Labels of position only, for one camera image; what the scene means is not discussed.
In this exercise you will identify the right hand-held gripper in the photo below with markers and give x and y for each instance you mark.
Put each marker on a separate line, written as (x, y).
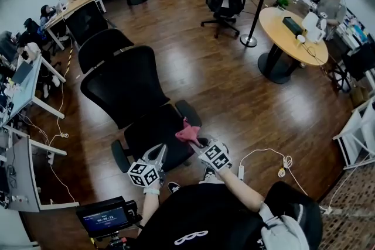
(216, 156)

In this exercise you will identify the grey laptop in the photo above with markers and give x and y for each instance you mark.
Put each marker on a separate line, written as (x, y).
(22, 73)

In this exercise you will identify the wooden desk white legs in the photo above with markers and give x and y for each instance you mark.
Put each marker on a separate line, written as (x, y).
(63, 13)

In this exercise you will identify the green potted plant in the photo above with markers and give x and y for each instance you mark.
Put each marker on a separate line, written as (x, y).
(282, 1)

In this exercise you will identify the white desk blue top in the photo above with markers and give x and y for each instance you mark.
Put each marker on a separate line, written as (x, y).
(27, 93)

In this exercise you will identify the person's right forearm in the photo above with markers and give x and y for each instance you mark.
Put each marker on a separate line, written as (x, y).
(240, 190)

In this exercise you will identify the black chest-mounted monitor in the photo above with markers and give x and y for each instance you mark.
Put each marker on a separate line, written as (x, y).
(105, 218)

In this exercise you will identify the black box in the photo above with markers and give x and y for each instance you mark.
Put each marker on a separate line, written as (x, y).
(293, 25)

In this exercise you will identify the pink cloth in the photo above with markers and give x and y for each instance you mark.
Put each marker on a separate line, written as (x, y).
(187, 133)

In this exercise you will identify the white power strip red switch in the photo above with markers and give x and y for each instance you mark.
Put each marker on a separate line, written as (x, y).
(20, 199)

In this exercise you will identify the person's right shoe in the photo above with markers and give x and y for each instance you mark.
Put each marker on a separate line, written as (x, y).
(209, 173)

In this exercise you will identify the person's left shoe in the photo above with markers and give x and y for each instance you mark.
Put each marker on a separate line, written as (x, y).
(174, 187)

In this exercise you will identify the white shelf rack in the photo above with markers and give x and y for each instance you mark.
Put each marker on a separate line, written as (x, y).
(354, 131)

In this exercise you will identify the white power adapter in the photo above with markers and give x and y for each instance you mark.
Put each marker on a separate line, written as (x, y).
(327, 210)

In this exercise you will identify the padded chair armrest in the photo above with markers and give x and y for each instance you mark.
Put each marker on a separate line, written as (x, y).
(120, 156)
(189, 112)

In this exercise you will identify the black chair seat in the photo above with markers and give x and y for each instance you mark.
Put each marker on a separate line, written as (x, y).
(158, 131)

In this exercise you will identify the person's shoe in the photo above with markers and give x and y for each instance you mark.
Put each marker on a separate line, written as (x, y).
(209, 173)
(174, 187)

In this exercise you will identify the grey desk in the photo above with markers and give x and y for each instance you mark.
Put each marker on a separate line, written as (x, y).
(23, 172)

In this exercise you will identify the person's left forearm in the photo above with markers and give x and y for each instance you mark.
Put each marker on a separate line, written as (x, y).
(150, 208)

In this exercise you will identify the person's light trousers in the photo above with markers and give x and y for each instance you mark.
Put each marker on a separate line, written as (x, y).
(211, 181)

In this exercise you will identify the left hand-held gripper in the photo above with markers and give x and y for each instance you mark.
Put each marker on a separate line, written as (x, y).
(143, 174)

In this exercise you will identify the round wooden table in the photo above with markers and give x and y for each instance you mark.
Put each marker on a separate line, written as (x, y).
(278, 23)

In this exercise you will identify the person's black t-shirt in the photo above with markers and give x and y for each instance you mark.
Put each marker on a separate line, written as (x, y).
(205, 213)

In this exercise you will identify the white cup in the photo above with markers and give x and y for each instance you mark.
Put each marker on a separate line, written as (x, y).
(300, 39)

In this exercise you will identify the grey shoulder bag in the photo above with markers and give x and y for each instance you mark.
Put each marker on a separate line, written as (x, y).
(281, 231)

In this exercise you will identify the white wristband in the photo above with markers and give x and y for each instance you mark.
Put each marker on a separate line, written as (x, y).
(151, 191)

